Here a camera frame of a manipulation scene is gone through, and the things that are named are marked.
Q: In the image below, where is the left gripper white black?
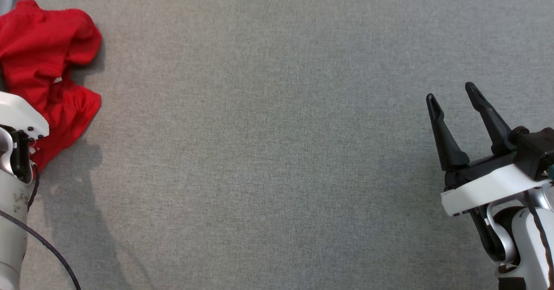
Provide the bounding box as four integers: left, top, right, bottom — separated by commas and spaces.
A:
0, 92, 49, 139

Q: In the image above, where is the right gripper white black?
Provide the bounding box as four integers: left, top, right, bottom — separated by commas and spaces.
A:
426, 82, 554, 216

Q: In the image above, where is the red shirt white striped trim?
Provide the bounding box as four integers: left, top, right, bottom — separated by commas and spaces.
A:
4, 67, 102, 172

